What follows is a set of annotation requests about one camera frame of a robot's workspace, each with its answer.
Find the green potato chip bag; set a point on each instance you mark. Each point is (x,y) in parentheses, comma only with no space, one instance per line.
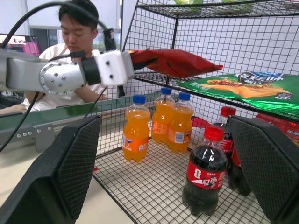
(245,86)

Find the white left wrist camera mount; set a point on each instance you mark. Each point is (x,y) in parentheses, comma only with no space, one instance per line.
(114,67)

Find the green snack bag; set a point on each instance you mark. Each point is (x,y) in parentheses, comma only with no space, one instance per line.
(184,2)

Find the red snack bag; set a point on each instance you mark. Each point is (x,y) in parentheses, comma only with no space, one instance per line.
(280,126)
(182,63)

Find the green conveyor belt grey frame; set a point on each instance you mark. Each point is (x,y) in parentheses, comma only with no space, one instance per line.
(70,112)

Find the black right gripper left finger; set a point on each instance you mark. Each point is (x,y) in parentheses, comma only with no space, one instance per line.
(58,168)

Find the cola bottle red label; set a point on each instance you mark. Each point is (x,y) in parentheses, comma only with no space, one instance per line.
(205,168)
(227,112)
(236,177)

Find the man in white shirt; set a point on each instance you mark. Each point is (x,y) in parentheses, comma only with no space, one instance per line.
(77,30)

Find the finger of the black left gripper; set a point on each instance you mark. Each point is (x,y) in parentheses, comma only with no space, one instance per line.
(144,64)

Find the pink shop display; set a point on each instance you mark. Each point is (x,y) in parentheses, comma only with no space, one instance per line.
(21,44)

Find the orange soda bottle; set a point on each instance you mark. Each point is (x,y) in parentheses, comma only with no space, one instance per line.
(136,130)
(161,116)
(180,130)

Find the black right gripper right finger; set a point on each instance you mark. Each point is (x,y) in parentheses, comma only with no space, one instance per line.
(268,163)

